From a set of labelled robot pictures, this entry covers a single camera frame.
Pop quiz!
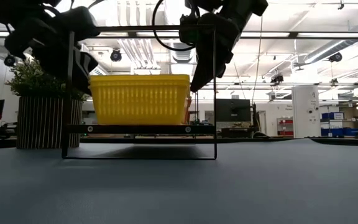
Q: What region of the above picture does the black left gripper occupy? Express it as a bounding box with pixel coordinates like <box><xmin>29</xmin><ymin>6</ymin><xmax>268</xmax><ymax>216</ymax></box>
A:
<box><xmin>4</xmin><ymin>6</ymin><xmax>101</xmax><ymax>96</ymax></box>

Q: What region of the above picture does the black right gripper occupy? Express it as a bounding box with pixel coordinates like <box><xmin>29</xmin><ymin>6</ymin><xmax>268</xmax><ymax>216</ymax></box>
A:
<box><xmin>185</xmin><ymin>0</ymin><xmax>269</xmax><ymax>93</ymax></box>

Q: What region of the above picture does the orange slotted plastic basket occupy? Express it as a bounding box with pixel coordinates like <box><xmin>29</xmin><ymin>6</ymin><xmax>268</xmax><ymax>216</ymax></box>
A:
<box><xmin>185</xmin><ymin>96</ymin><xmax>193</xmax><ymax>125</ymax></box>

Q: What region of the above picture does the yellow slotted plastic basket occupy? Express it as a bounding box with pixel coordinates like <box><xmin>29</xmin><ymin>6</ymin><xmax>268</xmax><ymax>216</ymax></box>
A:
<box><xmin>88</xmin><ymin>73</ymin><xmax>191</xmax><ymax>79</ymax></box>
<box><xmin>88</xmin><ymin>77</ymin><xmax>191</xmax><ymax>83</ymax></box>
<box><xmin>89</xmin><ymin>81</ymin><xmax>192</xmax><ymax>126</ymax></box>

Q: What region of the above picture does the ceiling ventilation grille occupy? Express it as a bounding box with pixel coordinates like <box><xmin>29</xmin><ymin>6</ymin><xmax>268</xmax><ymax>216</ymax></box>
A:
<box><xmin>171</xmin><ymin>42</ymin><xmax>197</xmax><ymax>63</ymax></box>

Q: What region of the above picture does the large black monitor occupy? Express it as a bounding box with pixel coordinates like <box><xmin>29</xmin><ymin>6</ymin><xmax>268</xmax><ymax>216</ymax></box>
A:
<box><xmin>215</xmin><ymin>98</ymin><xmax>252</xmax><ymax>123</ymax></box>

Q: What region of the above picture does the green plant in striped pot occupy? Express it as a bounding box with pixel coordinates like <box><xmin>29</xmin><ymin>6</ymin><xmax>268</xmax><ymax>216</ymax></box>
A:
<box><xmin>5</xmin><ymin>57</ymin><xmax>88</xmax><ymax>149</ymax></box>

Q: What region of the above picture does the white pillar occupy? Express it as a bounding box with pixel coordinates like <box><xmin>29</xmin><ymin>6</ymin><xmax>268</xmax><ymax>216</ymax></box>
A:
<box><xmin>291</xmin><ymin>85</ymin><xmax>321</xmax><ymax>138</ymax></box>

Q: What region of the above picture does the rack with red bins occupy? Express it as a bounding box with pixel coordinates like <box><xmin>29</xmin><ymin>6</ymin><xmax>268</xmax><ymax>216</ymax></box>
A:
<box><xmin>277</xmin><ymin>117</ymin><xmax>295</xmax><ymax>137</ymax></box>

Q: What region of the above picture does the blue storage bin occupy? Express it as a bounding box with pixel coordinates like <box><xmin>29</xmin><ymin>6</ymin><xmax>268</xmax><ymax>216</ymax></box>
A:
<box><xmin>321</xmin><ymin>111</ymin><xmax>345</xmax><ymax>121</ymax></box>
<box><xmin>321</xmin><ymin>127</ymin><xmax>358</xmax><ymax>137</ymax></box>

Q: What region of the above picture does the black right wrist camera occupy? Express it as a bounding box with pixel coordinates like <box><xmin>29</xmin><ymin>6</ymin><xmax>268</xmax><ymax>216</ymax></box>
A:
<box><xmin>178</xmin><ymin>14</ymin><xmax>199</xmax><ymax>45</ymax></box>

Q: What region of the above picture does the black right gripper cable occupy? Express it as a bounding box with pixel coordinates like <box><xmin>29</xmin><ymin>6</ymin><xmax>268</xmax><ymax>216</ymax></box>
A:
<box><xmin>152</xmin><ymin>0</ymin><xmax>198</xmax><ymax>52</ymax></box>

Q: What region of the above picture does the wooden shelf with black frame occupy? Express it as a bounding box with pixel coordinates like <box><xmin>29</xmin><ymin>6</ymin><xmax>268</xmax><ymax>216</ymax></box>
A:
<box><xmin>61</xmin><ymin>25</ymin><xmax>218</xmax><ymax>161</ymax></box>

